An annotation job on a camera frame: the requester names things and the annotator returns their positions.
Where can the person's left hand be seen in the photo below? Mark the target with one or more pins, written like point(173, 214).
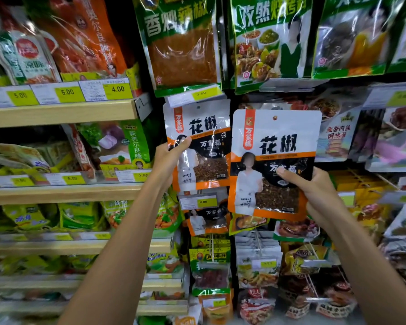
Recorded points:
point(164, 162)

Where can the person's right hand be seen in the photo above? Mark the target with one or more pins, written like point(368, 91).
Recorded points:
point(319, 196)

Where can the person's right thumb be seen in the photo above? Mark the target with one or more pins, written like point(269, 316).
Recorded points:
point(291, 176)

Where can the person's left thumb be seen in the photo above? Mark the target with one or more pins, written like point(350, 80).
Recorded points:
point(182, 146)

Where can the white orange peppercorn packet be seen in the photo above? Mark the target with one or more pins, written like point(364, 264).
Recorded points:
point(206, 128)
point(274, 138)
point(206, 221)

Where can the person's left forearm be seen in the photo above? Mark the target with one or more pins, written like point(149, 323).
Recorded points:
point(121, 260)

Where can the person's right forearm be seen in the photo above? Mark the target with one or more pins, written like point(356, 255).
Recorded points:
point(368, 277)

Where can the white yellow price tag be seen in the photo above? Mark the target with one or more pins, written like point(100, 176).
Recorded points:
point(133, 175)
point(66, 179)
point(196, 95)
point(392, 97)
point(13, 97)
point(105, 89)
point(61, 93)
point(199, 203)
point(15, 181)

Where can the green-edged packet with meat picture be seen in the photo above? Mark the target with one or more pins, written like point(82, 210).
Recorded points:
point(296, 230)

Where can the green marinade packet with onion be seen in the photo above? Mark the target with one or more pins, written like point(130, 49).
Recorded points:
point(121, 145)

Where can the white packet with pagoda picture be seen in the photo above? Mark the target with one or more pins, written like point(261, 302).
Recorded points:
point(336, 135)

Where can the yellow-green packet with dish picture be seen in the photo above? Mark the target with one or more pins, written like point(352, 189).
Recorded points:
point(247, 222)

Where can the green packet with vegetable picture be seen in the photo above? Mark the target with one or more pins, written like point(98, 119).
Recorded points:
point(169, 214)
point(116, 213)

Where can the stack of yellow boxes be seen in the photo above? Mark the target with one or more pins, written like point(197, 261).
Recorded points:
point(362, 186)

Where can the gold yellow packet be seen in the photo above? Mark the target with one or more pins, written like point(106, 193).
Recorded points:
point(301, 258)

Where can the green chili powder packet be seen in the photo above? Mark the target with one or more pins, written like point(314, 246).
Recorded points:
point(182, 50)

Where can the white packet with food picture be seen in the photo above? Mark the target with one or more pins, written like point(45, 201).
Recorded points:
point(257, 270)

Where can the red white narrow packet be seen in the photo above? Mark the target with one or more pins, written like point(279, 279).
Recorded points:
point(79, 152)

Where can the white pink packet with meat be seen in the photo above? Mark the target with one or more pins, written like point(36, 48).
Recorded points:
point(396, 145)

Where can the dark brown sauce packet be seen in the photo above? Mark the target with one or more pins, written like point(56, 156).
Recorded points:
point(294, 294)
point(335, 297)

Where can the white packet with dish picture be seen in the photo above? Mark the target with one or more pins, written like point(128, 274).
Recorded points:
point(404, 221)

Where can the yellow-green seasoning packet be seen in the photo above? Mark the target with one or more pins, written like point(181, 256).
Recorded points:
point(27, 216)
point(79, 215)

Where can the yellow green dried chili packet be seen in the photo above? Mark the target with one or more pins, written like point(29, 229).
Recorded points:
point(209, 270)

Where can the wooden shelf board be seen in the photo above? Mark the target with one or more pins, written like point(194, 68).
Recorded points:
point(54, 247)
point(64, 193)
point(37, 283)
point(27, 307)
point(61, 114)

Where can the green barbecue seasoning packet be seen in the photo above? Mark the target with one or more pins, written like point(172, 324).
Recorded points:
point(267, 47)

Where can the grey clear packet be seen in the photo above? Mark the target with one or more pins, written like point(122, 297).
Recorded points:
point(399, 257)

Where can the red white round-label packet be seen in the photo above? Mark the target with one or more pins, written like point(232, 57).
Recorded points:
point(255, 308)

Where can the orange seasoning packet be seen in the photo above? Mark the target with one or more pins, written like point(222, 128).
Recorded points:
point(84, 37)

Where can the green dark spice packet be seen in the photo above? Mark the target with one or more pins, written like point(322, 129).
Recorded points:
point(352, 40)

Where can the orange packet with yellow tag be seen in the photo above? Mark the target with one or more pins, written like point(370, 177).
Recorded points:
point(216, 308)

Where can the pile of yellow-green packets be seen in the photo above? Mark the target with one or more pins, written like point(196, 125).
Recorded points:
point(23, 159)

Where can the white green red seasoning packet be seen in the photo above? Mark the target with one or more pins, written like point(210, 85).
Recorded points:
point(23, 54)

